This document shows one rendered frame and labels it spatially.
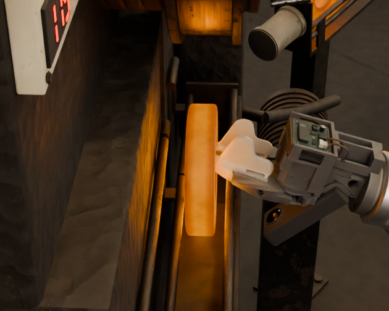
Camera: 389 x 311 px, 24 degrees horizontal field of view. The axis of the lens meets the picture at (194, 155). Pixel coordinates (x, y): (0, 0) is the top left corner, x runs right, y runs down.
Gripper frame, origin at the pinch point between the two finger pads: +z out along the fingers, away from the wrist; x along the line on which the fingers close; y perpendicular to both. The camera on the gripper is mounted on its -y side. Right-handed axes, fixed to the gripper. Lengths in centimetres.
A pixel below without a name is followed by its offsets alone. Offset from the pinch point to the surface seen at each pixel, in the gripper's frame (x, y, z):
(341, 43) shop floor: -172, -62, -55
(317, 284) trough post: -59, -66, -42
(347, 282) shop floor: -61, -65, -49
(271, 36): -44.7, -4.6, -10.5
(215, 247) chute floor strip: 3.7, -10.0, -4.7
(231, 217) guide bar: 4.4, -4.3, -5.0
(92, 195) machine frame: 22.1, 7.9, 11.7
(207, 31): 2.1, 16.9, 4.4
